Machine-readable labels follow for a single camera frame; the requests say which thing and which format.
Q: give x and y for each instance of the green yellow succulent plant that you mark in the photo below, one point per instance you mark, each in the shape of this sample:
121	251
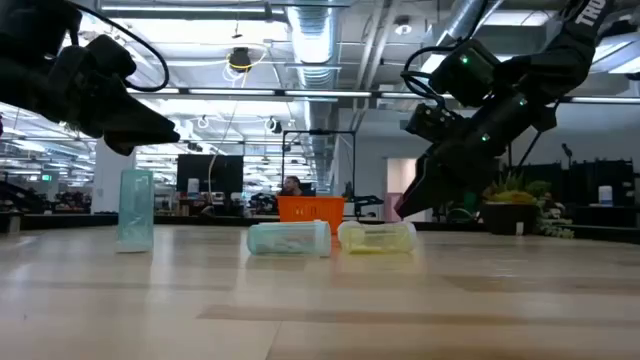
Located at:
510	192

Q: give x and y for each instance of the person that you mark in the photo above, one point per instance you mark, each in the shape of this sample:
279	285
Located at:
291	186

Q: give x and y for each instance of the black partition panel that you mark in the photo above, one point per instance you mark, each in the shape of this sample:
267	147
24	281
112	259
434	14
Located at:
620	180

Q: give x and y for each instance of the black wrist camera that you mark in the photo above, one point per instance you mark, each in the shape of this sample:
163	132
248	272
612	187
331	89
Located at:
112	57
432	122

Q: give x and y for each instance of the round ceiling sensor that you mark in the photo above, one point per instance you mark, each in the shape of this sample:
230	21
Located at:
402	26

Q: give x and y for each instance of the black plant pot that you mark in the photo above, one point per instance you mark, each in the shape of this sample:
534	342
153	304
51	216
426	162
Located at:
507	217

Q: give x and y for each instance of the silver ventilation duct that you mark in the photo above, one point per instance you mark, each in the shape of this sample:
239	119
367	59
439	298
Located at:
462	15
312	45

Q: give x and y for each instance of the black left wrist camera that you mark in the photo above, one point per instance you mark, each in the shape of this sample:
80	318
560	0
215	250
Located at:
112	57

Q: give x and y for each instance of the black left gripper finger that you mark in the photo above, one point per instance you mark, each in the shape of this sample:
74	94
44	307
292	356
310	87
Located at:
135	125
120	148

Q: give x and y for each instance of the black background robot arm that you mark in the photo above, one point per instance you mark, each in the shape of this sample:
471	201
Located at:
367	200

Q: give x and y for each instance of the white wipes canister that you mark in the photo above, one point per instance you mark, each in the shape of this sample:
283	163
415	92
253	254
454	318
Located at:
605	196
193	189

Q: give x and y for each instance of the orange plastic basket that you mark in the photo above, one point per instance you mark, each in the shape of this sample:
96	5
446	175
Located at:
310	207

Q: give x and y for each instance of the black monitor screen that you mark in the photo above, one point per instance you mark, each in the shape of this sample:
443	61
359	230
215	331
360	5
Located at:
220	172

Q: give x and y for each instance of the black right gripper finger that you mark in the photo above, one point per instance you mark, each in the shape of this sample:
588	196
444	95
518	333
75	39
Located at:
425	187
472	186

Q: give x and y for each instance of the black round ceiling device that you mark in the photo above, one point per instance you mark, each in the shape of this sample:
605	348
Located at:
240	60

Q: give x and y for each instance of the black microphone stand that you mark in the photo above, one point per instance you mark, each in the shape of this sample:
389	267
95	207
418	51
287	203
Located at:
566	149

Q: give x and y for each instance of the white door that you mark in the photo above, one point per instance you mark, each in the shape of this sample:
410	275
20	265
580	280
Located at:
400	175

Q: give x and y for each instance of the yellow pill bottle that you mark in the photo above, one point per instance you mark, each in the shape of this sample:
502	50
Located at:
375	238

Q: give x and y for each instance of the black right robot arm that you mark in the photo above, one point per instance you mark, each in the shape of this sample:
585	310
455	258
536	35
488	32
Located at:
575	50

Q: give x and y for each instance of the overhead frame bar with lights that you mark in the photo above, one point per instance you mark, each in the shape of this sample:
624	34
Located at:
240	92

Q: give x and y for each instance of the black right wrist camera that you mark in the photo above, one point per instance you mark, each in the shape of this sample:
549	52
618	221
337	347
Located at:
432	122

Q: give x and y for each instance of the white square pillar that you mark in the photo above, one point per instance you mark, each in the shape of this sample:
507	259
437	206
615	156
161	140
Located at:
107	180

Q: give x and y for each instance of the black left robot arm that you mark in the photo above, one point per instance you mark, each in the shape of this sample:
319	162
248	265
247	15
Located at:
30	20

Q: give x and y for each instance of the black metal frame stand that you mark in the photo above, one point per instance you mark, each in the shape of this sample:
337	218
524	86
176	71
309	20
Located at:
320	132

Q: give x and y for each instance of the trailing green succulent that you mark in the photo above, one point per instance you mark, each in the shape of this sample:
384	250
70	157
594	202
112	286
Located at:
552	220

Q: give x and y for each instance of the teal pill bottle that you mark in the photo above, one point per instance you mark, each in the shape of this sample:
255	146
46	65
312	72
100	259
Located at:
135	210
287	239

